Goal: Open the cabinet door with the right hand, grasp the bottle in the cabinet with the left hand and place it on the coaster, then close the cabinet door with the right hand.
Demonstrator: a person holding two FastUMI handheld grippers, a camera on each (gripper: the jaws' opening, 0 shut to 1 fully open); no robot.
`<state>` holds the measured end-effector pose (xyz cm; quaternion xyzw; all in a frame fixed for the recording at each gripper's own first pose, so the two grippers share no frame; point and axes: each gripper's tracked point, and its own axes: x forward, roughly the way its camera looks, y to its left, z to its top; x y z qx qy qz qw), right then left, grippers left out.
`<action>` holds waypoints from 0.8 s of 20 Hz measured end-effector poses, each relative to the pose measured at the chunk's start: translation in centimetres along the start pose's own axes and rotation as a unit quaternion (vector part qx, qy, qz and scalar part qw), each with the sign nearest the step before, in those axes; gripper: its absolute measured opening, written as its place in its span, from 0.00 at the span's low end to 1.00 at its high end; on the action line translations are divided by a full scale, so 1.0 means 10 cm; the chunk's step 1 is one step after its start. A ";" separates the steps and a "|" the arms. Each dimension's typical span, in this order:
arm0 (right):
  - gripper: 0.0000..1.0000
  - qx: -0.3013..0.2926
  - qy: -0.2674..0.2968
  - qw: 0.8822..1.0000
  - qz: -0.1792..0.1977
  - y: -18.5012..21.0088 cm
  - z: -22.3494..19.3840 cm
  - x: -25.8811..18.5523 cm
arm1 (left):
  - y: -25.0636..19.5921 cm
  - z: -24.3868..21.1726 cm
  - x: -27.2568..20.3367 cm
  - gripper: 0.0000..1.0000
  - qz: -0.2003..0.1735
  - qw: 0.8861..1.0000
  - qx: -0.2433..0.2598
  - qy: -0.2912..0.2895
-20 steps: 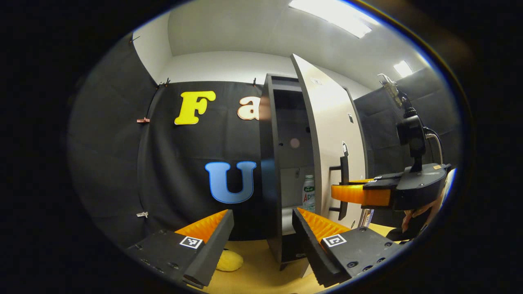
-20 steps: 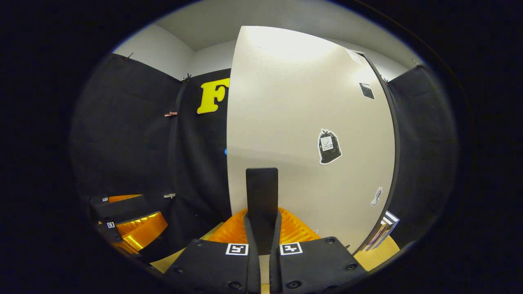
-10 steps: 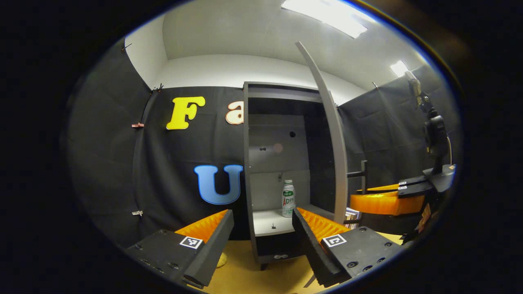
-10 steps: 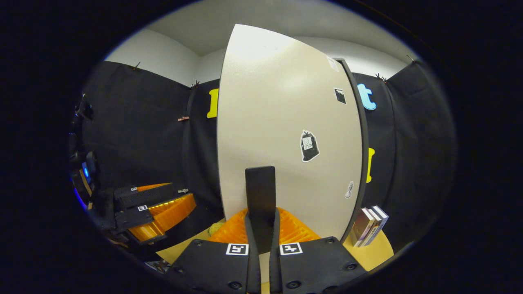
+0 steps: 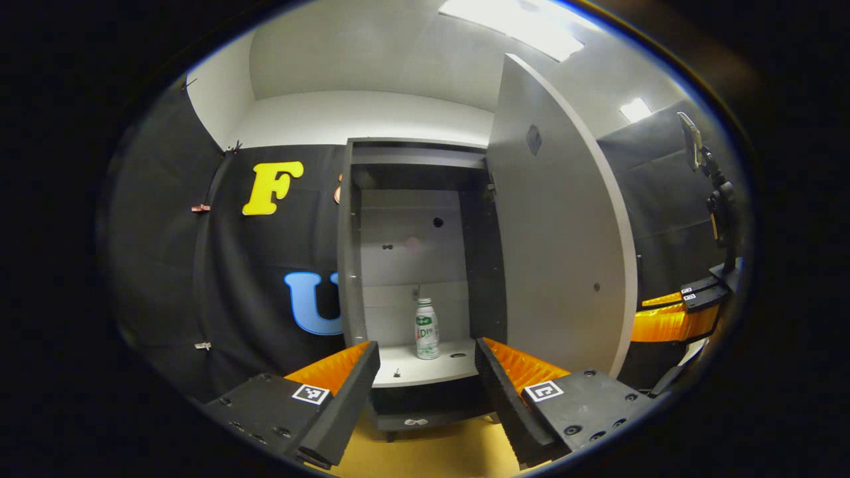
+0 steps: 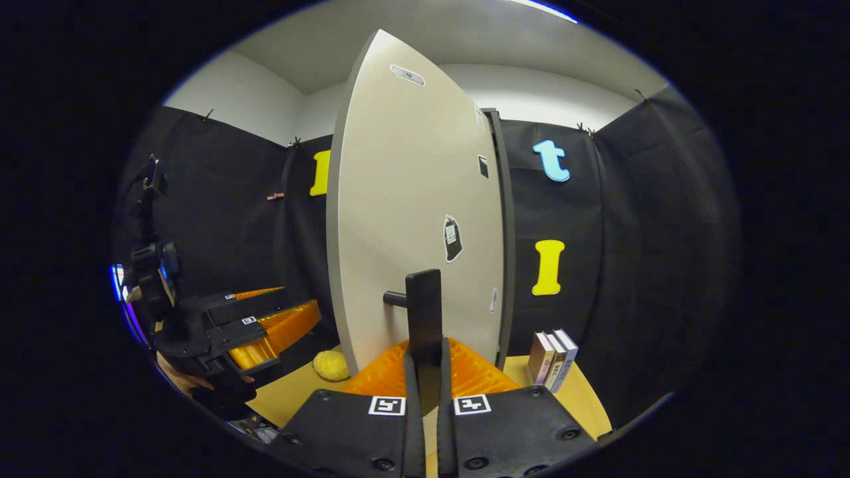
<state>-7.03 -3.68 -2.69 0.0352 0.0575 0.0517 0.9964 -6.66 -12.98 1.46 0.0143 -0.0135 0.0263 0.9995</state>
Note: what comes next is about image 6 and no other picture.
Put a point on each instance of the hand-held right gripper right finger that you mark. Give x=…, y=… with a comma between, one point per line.
x=446, y=431

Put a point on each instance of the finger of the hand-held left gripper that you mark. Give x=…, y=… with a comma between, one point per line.
x=279, y=332
x=259, y=311

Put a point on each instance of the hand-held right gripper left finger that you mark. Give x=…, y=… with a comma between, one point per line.
x=413, y=431

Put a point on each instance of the beige cabinet door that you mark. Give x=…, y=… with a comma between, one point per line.
x=398, y=199

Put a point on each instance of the computer monitor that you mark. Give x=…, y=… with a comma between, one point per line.
x=117, y=282

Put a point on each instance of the yellow bumpy toy bun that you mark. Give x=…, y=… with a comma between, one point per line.
x=331, y=365

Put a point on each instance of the dark spine book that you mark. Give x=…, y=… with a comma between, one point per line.
x=556, y=368

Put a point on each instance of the black backdrop cloth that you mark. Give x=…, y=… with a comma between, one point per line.
x=631, y=265

